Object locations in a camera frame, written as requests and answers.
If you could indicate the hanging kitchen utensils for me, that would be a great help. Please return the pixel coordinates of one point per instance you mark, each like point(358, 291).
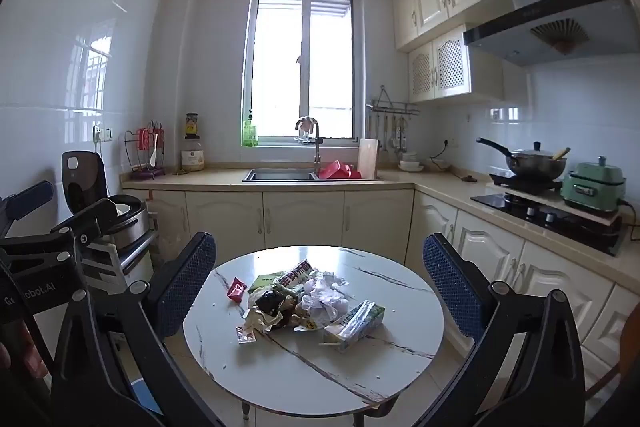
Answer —
point(387, 132)

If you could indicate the yellow label bottle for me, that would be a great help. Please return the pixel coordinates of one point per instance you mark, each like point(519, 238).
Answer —
point(192, 126)

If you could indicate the steel pan with lid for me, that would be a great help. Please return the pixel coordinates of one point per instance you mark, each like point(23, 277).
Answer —
point(535, 164)

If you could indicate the black gas stove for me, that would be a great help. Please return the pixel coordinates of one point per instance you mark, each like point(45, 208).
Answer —
point(505, 204)

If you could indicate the green electric pot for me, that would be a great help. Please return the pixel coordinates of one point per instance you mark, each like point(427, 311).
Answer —
point(595, 187)

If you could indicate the black steel rice cooker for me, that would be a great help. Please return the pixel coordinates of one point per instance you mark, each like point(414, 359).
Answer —
point(82, 177)

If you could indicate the grey range hood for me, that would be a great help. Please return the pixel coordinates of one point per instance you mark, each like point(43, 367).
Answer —
point(510, 42)

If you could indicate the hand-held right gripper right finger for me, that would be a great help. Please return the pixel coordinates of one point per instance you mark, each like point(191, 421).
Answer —
point(450, 282)

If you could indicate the wall socket with white plug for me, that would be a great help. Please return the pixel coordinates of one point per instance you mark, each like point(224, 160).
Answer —
point(102, 134)

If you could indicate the red snack packet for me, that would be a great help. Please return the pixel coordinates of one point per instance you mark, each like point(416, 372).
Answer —
point(236, 289)

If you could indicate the stack of white bowls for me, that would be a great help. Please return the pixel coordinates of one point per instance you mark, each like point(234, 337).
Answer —
point(411, 164)

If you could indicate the black induction cooker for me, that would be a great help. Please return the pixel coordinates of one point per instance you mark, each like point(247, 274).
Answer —
point(520, 184)

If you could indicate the green foil packet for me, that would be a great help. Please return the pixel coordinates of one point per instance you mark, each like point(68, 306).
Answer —
point(262, 281)

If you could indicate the person's left hand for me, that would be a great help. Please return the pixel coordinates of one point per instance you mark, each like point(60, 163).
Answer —
point(4, 354)

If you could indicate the steel kitchen sink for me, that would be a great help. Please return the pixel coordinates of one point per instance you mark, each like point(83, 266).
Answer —
point(275, 175)

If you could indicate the white foil sachet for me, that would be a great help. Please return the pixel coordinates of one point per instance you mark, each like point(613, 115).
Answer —
point(246, 335)

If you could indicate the brown food lump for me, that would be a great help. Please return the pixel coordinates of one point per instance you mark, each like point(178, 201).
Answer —
point(296, 319)

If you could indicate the brown wooden chair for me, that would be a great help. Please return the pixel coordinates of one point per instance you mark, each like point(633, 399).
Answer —
point(631, 342)

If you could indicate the black wrapper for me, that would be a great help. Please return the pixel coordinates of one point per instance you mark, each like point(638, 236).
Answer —
point(270, 302)

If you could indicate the red white noodle packet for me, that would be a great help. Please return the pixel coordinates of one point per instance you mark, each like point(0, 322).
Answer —
point(295, 278)

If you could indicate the red plastic basket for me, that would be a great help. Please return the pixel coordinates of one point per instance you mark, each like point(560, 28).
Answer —
point(340, 170)

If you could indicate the white tissue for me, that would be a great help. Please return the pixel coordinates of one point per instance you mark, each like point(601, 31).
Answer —
point(322, 304)

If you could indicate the green carton box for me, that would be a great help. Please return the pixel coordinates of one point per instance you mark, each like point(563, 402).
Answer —
point(360, 322)

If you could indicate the beige kitchen countertop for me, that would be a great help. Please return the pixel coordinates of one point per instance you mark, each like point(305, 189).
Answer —
point(440, 184)

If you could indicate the wooden cutting board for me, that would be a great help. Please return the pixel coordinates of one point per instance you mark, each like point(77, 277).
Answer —
point(369, 159)

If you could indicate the glass jar with white lid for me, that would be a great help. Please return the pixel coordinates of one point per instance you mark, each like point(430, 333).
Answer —
point(192, 157)

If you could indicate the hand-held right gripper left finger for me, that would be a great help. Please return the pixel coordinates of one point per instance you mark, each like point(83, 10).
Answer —
point(187, 279)

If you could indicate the round white marble table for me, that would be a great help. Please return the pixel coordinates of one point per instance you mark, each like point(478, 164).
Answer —
point(300, 362)

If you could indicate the clear plastic wrap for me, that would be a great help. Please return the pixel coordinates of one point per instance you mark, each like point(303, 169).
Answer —
point(334, 279)

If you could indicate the green dish soap bottle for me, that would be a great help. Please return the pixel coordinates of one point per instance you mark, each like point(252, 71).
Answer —
point(250, 132)

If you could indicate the white rolling rack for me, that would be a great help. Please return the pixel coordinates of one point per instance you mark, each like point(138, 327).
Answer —
point(135, 257)

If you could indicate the wall socket with black plug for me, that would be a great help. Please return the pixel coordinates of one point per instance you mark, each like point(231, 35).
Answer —
point(448, 142)

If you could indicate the white patterned bowl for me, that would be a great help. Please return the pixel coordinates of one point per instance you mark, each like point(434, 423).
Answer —
point(440, 164)

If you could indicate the kitchen window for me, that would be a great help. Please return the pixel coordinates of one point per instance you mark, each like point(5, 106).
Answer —
point(280, 57)

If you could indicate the pale pink cloth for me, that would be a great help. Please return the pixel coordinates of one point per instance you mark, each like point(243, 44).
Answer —
point(306, 125)

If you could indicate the cream lattice door cabinet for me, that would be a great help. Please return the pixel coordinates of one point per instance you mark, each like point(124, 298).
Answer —
point(450, 67)

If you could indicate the brown folding fan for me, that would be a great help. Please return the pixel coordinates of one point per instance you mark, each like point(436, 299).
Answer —
point(560, 34)

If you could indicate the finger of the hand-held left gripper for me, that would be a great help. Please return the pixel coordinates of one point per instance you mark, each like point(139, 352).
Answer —
point(31, 202)
point(95, 217)

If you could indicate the steel faucet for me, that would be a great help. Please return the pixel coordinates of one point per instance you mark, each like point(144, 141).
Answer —
point(316, 152)

